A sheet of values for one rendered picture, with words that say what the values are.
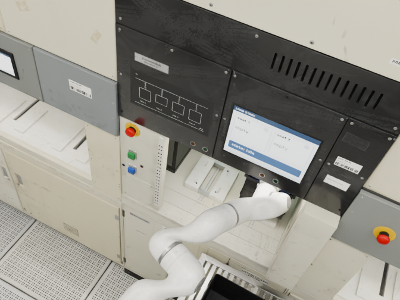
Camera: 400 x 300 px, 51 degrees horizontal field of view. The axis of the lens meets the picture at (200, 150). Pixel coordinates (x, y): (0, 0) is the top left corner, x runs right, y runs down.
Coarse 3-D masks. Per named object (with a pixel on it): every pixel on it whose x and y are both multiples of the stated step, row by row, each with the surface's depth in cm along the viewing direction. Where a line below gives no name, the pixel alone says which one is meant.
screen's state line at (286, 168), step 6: (228, 144) 141; (234, 144) 140; (240, 150) 140; (246, 150) 139; (252, 150) 138; (252, 156) 140; (258, 156) 138; (264, 156) 137; (270, 162) 138; (276, 162) 137; (282, 168) 137; (288, 168) 136; (294, 168) 135; (294, 174) 137
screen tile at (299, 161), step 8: (280, 136) 128; (288, 136) 127; (272, 144) 132; (288, 144) 129; (296, 144) 127; (272, 152) 134; (280, 152) 133; (288, 152) 131; (304, 152) 128; (288, 160) 133; (296, 160) 132; (304, 160) 130
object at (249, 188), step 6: (246, 174) 180; (246, 180) 181; (252, 180) 180; (246, 186) 184; (252, 186) 182; (240, 192) 190; (246, 192) 187; (252, 192) 185; (282, 192) 177; (294, 198) 175; (282, 216) 187
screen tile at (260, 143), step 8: (240, 120) 131; (248, 120) 130; (232, 128) 135; (248, 128) 132; (256, 128) 130; (232, 136) 138; (240, 136) 136; (248, 136) 134; (264, 136) 131; (248, 144) 137; (256, 144) 135; (264, 144) 133
